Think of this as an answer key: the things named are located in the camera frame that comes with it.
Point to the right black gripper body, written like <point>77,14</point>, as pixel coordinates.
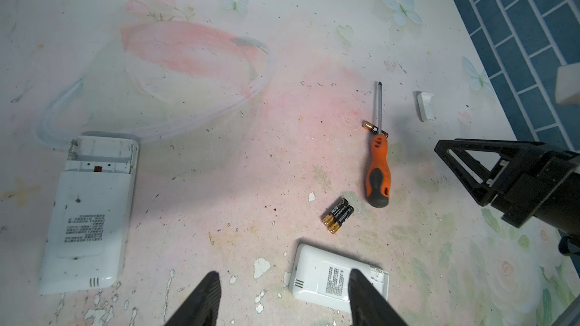
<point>542,181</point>

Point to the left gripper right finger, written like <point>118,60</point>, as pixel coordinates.
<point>367,305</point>

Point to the white remote with display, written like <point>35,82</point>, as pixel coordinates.
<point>322,277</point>

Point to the orange black screwdriver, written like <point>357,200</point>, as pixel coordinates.
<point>378,178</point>

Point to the black gold battery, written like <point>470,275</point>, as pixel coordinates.
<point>339,221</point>

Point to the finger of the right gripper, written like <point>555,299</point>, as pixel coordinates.
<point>476,163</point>

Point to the white battery cover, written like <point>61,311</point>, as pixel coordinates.
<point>425,105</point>

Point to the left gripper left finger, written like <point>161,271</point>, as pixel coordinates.
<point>202,306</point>

